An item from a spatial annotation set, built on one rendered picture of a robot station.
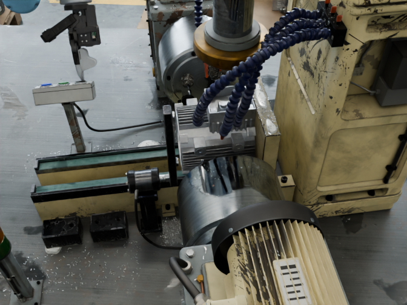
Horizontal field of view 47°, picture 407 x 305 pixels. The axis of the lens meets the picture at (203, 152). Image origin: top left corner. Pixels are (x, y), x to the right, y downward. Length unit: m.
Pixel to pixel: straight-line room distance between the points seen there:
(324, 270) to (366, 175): 0.67
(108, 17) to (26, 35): 1.68
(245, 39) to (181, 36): 0.41
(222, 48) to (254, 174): 0.29
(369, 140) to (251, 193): 0.38
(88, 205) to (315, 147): 0.66
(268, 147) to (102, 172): 0.53
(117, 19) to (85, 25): 2.38
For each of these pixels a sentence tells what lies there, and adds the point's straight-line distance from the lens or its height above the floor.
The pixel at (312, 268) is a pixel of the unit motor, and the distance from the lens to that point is 0.68.
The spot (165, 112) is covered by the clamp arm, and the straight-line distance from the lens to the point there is 1.03.
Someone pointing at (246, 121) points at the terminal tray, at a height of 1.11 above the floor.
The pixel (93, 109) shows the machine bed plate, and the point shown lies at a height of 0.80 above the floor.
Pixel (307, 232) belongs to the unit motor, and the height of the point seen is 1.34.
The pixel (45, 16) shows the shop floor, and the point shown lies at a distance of 3.99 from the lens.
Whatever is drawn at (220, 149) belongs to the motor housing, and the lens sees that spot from 1.23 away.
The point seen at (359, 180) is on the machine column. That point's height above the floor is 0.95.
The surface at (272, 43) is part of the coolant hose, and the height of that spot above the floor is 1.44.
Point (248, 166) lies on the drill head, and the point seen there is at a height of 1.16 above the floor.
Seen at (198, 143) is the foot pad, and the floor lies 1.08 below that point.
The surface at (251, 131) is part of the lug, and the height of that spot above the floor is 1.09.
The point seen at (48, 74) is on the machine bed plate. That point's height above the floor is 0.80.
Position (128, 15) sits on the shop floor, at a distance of 3.84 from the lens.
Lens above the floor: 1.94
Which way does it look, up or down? 47 degrees down
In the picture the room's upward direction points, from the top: 1 degrees counter-clockwise
